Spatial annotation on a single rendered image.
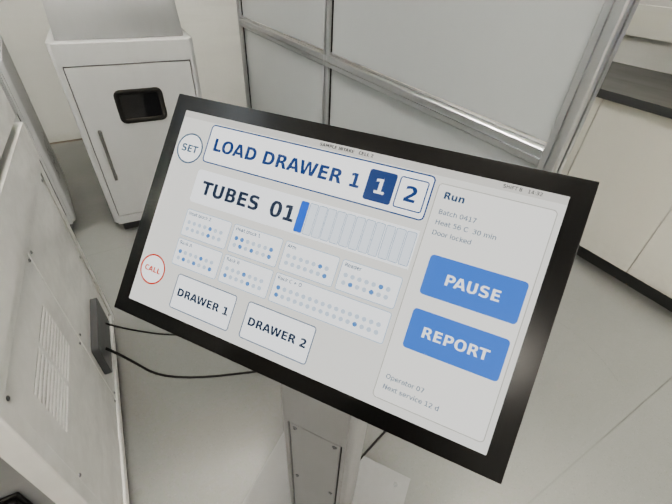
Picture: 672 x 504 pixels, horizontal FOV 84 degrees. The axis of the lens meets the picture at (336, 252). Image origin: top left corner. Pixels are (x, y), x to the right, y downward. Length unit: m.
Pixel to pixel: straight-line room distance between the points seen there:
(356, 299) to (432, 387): 0.12
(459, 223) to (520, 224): 0.06
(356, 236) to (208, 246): 0.20
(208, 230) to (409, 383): 0.31
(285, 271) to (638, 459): 1.61
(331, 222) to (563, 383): 1.58
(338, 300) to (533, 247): 0.21
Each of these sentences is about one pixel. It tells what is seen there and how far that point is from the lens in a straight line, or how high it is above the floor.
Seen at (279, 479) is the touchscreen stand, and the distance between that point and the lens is 1.42.
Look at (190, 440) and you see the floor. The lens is 1.56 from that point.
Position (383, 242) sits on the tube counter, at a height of 1.11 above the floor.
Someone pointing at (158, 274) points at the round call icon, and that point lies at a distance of 0.56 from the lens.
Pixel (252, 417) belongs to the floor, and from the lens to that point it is 1.55.
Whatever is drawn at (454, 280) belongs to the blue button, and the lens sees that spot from 0.41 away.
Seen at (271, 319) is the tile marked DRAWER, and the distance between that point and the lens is 0.46.
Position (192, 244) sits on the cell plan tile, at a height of 1.05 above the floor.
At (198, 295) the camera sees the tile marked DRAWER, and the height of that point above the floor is 1.01.
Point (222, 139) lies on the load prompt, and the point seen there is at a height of 1.16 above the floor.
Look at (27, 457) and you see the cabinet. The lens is 0.92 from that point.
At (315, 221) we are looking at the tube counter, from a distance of 0.45.
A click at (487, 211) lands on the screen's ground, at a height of 1.16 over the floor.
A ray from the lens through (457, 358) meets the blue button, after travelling 0.42.
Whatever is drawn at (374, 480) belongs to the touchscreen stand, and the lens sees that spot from 1.42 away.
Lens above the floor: 1.36
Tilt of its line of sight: 39 degrees down
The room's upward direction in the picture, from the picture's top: 3 degrees clockwise
